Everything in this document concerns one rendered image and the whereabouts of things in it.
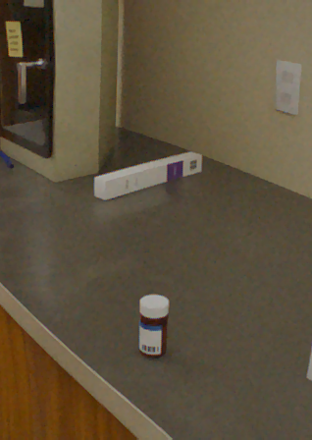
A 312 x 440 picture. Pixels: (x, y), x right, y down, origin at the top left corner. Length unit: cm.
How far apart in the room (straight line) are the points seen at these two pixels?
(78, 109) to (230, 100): 38
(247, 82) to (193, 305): 71
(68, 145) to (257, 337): 69
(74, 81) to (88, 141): 15
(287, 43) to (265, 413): 89
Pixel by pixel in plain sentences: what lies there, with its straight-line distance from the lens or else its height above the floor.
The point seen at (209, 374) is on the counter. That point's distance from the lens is 71.
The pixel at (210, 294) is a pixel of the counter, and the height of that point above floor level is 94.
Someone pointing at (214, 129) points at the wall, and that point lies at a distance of 153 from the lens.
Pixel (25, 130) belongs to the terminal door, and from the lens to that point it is 140.
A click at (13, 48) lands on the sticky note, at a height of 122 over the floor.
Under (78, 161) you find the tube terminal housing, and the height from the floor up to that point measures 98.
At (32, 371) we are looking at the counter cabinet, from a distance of 98.
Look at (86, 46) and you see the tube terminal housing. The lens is 129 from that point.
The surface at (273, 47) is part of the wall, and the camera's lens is 137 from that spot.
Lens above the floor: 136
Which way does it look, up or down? 22 degrees down
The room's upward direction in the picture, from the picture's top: 2 degrees clockwise
